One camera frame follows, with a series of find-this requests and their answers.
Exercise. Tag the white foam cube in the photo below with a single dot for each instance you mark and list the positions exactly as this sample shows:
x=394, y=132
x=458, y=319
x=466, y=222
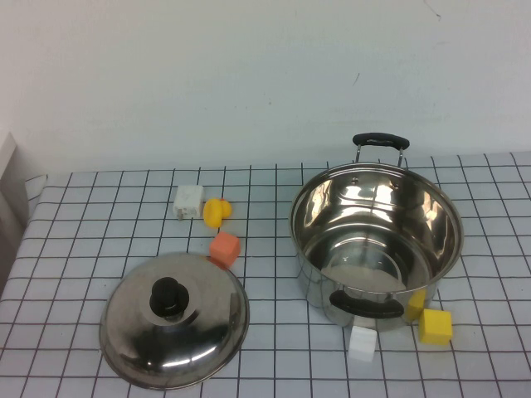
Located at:
x=362, y=343

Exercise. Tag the yellow foam cube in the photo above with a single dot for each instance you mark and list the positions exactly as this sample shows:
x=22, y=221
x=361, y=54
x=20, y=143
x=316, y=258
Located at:
x=434, y=326

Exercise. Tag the white power adapter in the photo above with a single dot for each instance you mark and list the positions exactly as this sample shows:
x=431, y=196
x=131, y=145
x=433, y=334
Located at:
x=188, y=202

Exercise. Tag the yellow rubber duck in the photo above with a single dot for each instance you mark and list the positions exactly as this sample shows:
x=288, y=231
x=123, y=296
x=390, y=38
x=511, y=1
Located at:
x=215, y=213

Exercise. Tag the white shelf board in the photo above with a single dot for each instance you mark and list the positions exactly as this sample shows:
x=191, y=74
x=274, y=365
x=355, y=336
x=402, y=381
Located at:
x=7, y=157

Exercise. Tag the orange foam cube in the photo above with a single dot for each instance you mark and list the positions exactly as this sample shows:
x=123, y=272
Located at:
x=224, y=248

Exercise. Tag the stainless steel pot lid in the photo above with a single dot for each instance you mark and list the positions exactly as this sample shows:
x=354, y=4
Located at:
x=174, y=327

